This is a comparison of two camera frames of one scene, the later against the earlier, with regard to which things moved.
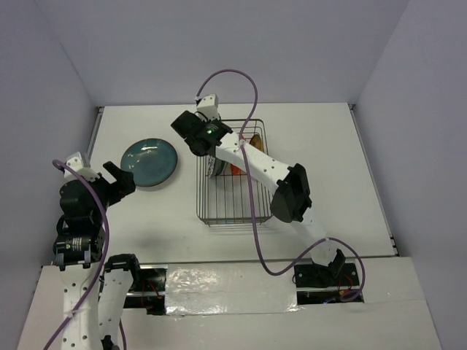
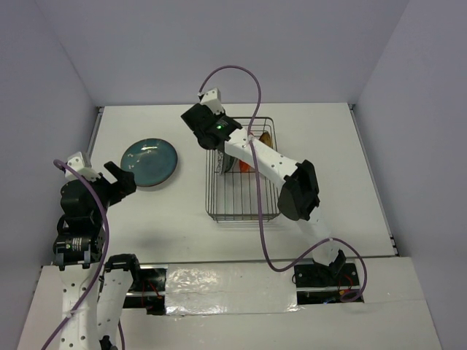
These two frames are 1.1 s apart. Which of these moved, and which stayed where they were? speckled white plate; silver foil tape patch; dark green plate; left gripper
Moved: speckled white plate
Stayed: silver foil tape patch; dark green plate; left gripper
